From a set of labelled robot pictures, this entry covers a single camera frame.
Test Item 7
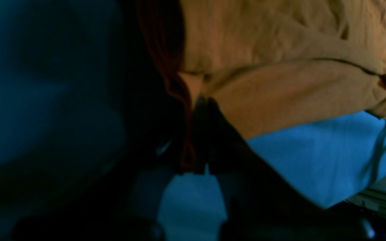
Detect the orange t-shirt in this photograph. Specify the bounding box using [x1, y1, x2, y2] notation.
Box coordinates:
[135, 0, 386, 171]

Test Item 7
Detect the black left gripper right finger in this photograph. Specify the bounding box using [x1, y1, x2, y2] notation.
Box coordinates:
[206, 99, 375, 241]

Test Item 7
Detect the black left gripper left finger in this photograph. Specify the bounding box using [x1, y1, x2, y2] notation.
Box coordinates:
[10, 108, 205, 241]

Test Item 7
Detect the blue table cloth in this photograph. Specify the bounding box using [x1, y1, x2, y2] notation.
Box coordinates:
[0, 0, 386, 241]

